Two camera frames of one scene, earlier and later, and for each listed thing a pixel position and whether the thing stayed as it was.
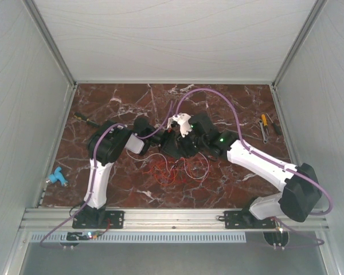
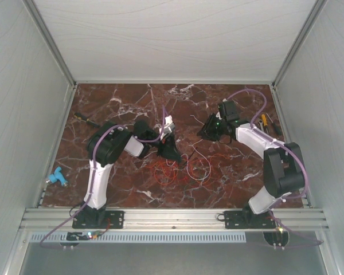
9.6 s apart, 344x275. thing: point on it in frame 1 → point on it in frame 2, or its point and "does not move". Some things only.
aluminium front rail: x=43 y=220 does not move
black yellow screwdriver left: x=79 y=116 does not move
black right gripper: x=182 y=145 → x=206 y=132
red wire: x=188 y=165 → x=182 y=176
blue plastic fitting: x=58 y=175 does not move
